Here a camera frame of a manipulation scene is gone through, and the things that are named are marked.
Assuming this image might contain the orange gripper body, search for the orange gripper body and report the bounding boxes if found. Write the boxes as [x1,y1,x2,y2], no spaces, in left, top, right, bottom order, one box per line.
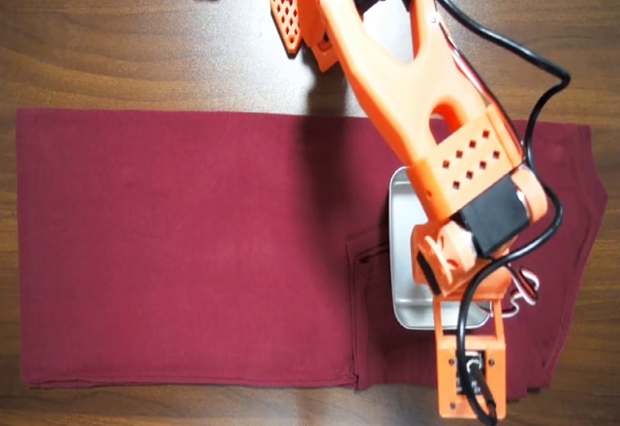
[410,222,513,312]

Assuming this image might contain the rectangular metal tray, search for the rectangular metal tray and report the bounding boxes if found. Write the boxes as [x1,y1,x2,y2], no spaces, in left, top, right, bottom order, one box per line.
[387,166,491,333]

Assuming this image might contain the dark red cloth trousers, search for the dark red cloth trousers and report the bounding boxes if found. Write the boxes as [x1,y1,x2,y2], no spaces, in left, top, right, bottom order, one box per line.
[14,107,609,402]

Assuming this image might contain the red and white servo wires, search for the red and white servo wires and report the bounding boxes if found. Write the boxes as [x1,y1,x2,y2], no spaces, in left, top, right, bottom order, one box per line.
[501,264,542,321]

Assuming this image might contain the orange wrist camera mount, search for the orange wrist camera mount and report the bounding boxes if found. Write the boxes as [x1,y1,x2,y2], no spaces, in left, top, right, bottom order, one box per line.
[433,299,509,420]

